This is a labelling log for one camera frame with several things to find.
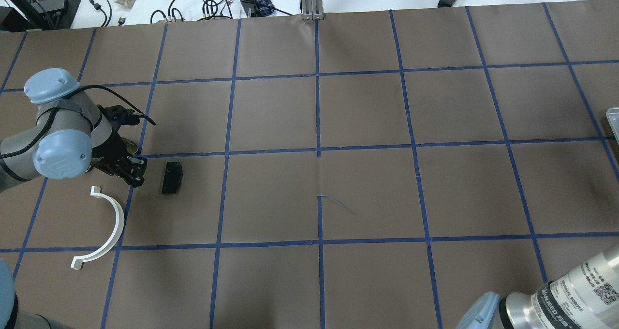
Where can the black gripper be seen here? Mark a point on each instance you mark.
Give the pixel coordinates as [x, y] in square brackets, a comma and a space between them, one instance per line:
[111, 151]

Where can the black rectangular brake pad plate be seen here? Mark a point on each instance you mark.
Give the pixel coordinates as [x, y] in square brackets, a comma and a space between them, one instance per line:
[172, 178]

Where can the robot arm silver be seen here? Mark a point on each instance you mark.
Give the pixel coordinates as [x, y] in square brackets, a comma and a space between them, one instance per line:
[587, 297]

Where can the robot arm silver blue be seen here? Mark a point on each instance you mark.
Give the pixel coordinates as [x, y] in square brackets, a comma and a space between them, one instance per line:
[76, 129]

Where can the grey plastic tray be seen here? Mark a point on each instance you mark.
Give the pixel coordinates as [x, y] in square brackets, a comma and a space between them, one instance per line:
[612, 117]

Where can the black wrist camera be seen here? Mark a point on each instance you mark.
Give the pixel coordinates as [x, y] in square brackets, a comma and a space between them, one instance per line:
[119, 115]

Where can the aluminium frame post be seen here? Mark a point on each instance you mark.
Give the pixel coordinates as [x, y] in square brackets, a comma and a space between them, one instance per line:
[312, 9]

